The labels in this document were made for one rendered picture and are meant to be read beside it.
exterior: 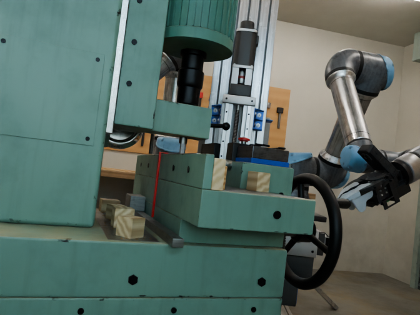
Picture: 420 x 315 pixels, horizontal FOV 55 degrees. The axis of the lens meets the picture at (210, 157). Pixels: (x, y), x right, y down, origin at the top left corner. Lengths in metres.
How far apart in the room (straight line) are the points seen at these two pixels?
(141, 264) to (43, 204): 0.21
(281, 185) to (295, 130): 3.65
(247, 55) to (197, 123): 0.84
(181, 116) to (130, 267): 0.35
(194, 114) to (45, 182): 0.34
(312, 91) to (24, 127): 4.17
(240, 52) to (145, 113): 0.93
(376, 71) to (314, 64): 3.34
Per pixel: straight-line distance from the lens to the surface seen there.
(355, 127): 1.25
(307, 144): 4.64
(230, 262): 0.74
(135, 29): 0.85
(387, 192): 1.11
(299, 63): 4.72
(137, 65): 0.84
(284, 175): 0.95
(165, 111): 0.87
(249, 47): 1.70
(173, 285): 0.71
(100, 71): 0.78
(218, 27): 0.90
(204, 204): 0.62
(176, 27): 0.88
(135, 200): 0.99
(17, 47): 0.79
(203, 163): 0.62
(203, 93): 4.27
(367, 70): 1.46
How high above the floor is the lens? 0.92
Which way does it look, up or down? 2 degrees up
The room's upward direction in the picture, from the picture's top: 7 degrees clockwise
